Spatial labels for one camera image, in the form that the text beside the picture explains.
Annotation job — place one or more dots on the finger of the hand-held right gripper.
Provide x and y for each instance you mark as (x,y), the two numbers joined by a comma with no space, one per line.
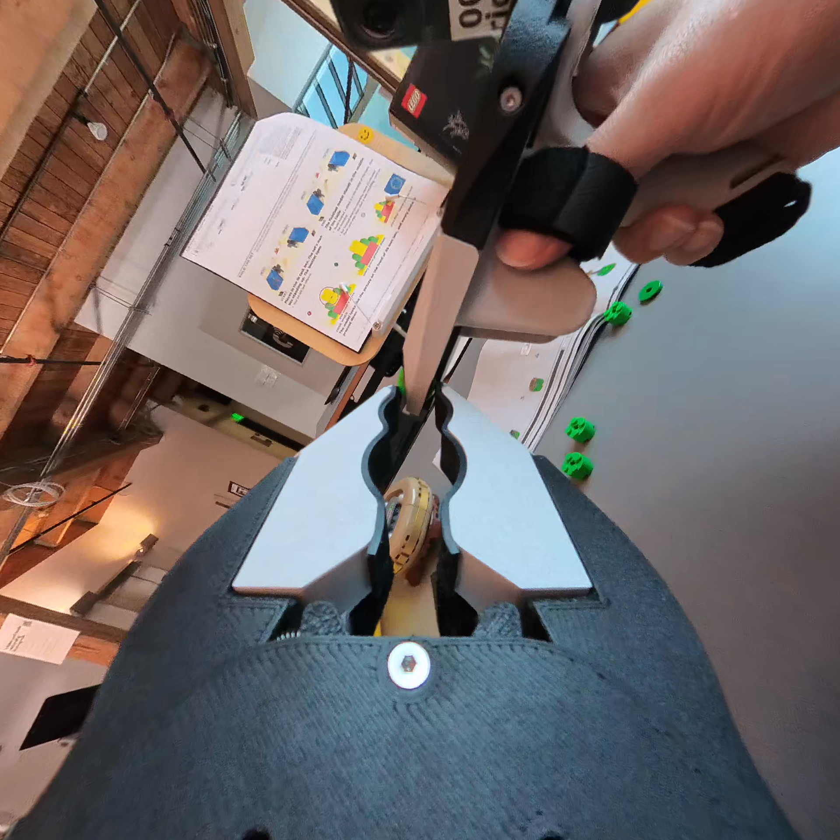
(439,302)

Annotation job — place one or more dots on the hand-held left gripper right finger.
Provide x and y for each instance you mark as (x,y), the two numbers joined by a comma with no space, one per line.
(518,525)

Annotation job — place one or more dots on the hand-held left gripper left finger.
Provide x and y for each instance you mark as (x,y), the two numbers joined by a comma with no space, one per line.
(308,525)

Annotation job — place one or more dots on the green round toy brick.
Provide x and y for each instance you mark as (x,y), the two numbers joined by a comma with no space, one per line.
(577,464)
(617,313)
(580,430)

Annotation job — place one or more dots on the person's right hand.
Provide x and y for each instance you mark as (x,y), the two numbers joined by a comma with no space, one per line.
(709,85)

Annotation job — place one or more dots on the white instruction booklet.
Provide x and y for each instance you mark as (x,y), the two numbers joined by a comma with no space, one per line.
(512,367)

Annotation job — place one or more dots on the black clipboard stand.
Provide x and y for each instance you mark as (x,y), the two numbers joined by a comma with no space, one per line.
(374,374)

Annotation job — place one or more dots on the tan round device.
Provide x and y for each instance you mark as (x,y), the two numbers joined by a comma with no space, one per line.
(410,525)

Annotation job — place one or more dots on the black toy brick box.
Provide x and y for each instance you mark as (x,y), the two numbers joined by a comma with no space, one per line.
(439,98)

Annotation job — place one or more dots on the wooden clipboard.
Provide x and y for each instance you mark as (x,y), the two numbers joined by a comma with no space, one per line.
(387,148)

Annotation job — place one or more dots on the printed instruction sheet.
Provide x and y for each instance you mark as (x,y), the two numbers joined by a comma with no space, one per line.
(295,223)

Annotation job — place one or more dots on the green round toy plate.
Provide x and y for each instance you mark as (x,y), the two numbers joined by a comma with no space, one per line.
(649,291)

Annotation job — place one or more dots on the white paper notice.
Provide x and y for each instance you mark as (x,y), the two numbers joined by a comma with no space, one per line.
(36,638)

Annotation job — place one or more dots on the white light bulb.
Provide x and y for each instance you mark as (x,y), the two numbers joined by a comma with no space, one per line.
(98,130)

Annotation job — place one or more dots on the black wall sign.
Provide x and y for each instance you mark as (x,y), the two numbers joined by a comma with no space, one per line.
(272,338)

